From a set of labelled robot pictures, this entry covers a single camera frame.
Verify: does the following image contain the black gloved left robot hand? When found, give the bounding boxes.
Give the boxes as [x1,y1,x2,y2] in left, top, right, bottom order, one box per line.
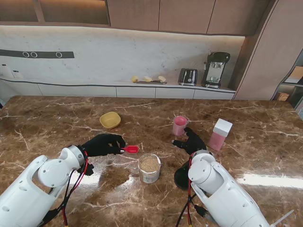
[81,134,126,157]

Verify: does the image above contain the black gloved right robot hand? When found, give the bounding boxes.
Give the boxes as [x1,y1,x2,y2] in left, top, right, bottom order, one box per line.
[172,127,207,156]

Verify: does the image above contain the pink measuring cup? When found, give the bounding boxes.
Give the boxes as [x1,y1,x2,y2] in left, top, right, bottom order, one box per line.
[172,115,189,136]

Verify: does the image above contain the red plastic scoop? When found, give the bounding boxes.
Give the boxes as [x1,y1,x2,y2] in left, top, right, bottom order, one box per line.
[120,145,140,154]

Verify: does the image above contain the black round jar lid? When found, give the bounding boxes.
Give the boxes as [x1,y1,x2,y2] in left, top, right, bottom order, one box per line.
[174,162,192,189]

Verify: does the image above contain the clear labelled grain jar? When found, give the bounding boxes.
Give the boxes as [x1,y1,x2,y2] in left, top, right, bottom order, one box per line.
[138,153,161,183]

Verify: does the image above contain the pink container with white lid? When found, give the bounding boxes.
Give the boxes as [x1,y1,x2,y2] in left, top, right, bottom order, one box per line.
[208,118,233,151]

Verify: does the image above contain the yellow plastic bowl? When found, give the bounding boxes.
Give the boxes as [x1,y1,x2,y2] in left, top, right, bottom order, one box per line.
[99,112,121,129]

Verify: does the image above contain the white counter with drawers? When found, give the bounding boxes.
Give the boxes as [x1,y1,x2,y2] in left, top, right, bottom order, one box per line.
[0,77,237,100]

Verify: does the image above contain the black and steel toaster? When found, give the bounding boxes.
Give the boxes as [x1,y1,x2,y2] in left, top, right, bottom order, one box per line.
[178,68,198,87]

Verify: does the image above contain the dark wooden cutting board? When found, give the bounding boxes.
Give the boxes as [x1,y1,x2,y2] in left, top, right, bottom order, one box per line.
[136,80,168,85]

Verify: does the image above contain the black espresso machine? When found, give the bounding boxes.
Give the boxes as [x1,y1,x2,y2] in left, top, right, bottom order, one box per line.
[200,51,231,89]

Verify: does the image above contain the small wooden box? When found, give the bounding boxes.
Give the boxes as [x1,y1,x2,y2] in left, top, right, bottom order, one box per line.
[276,92,290,102]

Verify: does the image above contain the tall wooden side panel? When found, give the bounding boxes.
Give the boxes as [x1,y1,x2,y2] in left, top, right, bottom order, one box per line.
[233,0,303,101]

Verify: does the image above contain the open shelf unit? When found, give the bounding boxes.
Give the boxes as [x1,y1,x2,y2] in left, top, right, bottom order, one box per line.
[271,48,303,112]

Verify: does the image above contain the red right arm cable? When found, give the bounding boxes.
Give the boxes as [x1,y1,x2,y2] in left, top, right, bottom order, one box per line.
[176,158,206,227]

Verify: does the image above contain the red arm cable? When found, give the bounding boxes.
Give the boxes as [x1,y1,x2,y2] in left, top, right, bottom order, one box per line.
[176,158,206,227]
[61,151,89,225]

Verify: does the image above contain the red left arm cable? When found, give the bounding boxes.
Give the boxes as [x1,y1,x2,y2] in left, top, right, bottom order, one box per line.
[61,151,89,225]

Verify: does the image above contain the black wall socket strip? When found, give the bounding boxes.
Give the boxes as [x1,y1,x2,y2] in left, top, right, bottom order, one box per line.
[0,49,75,59]

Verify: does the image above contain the wooden wall cabinet doors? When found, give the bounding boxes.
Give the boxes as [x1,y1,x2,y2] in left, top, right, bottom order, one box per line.
[106,0,272,36]

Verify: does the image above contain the open lit wall cabinet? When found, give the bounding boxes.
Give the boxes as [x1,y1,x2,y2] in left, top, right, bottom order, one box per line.
[0,0,111,27]

